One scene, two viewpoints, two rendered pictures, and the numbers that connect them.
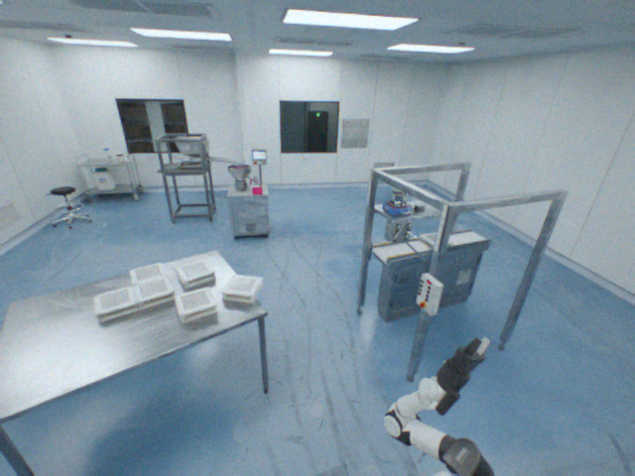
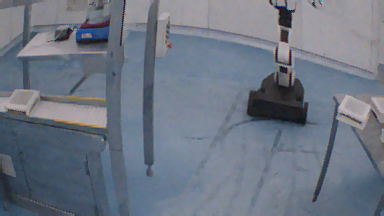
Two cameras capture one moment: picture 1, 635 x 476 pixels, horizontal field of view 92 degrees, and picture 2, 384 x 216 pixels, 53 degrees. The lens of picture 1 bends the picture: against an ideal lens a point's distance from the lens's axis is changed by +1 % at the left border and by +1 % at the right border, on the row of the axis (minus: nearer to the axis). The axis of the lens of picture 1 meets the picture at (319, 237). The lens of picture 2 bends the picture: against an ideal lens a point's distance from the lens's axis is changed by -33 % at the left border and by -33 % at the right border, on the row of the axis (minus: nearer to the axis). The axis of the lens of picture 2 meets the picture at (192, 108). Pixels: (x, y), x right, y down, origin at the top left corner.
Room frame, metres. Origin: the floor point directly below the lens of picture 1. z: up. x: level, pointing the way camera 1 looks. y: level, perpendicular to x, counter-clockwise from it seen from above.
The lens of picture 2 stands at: (4.49, 0.71, 2.09)
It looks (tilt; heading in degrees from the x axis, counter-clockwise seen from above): 28 degrees down; 206
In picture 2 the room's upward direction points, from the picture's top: 3 degrees clockwise
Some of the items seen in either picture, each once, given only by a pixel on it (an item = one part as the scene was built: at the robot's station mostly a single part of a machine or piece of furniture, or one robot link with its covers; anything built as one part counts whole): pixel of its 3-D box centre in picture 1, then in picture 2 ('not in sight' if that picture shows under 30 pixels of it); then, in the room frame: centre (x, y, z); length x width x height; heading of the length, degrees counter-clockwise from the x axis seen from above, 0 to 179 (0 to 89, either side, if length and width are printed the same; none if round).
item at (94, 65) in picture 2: (398, 229); (103, 51); (2.60, -0.73, 1.16); 0.22 x 0.11 x 0.20; 112
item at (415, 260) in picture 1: (433, 249); (24, 117); (2.93, -1.22, 0.79); 1.30 x 0.29 x 0.10; 112
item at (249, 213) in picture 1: (249, 211); not in sight; (4.87, 1.19, 0.38); 0.63 x 0.57 x 0.76; 101
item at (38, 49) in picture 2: not in sight; (66, 43); (2.80, -0.86, 1.27); 0.62 x 0.38 x 0.04; 112
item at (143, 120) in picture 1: (155, 126); not in sight; (6.99, 3.62, 1.43); 1.32 x 0.01 x 1.11; 101
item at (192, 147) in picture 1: (203, 182); not in sight; (5.24, 2.04, 0.75); 1.43 x 1.06 x 1.50; 101
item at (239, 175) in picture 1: (244, 178); not in sight; (4.92, 1.25, 0.95); 0.49 x 0.36 x 0.37; 101
